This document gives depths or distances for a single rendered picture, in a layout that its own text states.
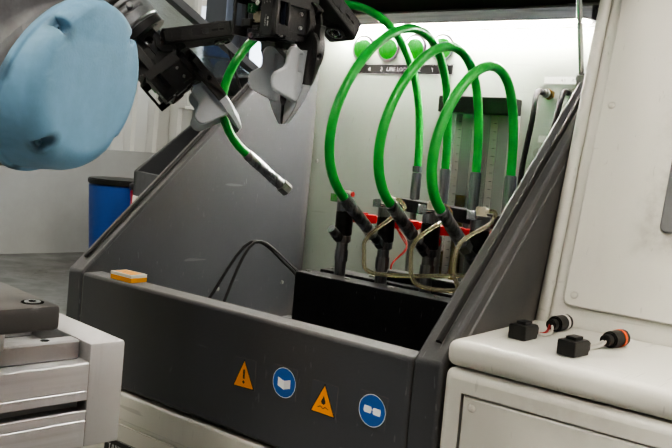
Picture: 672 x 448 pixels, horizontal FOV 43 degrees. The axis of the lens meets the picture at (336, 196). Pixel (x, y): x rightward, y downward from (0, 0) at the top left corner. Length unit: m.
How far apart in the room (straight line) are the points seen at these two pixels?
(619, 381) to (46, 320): 0.53
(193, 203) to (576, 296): 0.71
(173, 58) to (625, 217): 0.68
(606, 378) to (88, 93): 0.55
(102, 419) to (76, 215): 7.63
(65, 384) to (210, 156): 0.85
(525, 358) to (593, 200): 0.30
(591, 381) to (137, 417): 0.70
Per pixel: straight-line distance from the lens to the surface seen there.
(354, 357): 1.02
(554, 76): 1.47
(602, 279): 1.11
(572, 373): 0.88
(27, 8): 0.58
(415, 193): 1.49
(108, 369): 0.77
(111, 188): 7.34
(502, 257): 1.04
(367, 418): 1.02
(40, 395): 0.74
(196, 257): 1.54
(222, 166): 1.56
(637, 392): 0.86
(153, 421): 1.29
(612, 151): 1.15
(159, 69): 1.29
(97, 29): 0.58
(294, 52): 1.01
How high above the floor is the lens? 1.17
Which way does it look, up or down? 3 degrees down
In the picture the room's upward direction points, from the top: 5 degrees clockwise
